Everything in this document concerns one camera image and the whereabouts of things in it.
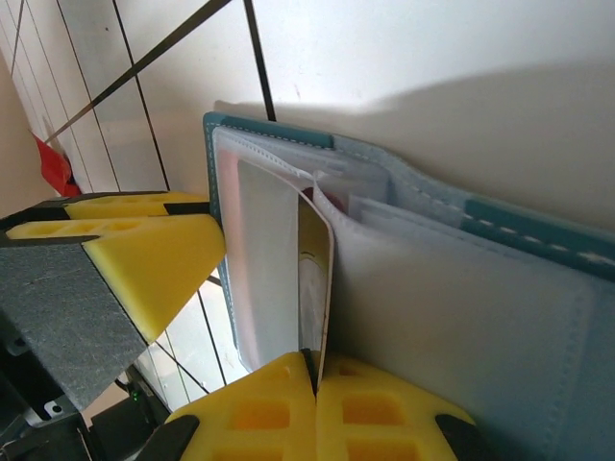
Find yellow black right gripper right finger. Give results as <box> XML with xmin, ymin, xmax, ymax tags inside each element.
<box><xmin>314</xmin><ymin>356</ymin><xmax>487</xmax><ymax>461</ymax></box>

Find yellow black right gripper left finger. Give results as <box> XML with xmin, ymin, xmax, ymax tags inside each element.
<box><xmin>138</xmin><ymin>350</ymin><xmax>319</xmax><ymax>461</ymax></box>

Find teal leather card holder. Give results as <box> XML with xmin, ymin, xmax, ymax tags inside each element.
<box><xmin>201</xmin><ymin>103</ymin><xmax>615</xmax><ymax>461</ymax></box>

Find white yellow credit card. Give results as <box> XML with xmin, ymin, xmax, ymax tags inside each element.
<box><xmin>296</xmin><ymin>188</ymin><xmax>336</xmax><ymax>383</ymax></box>

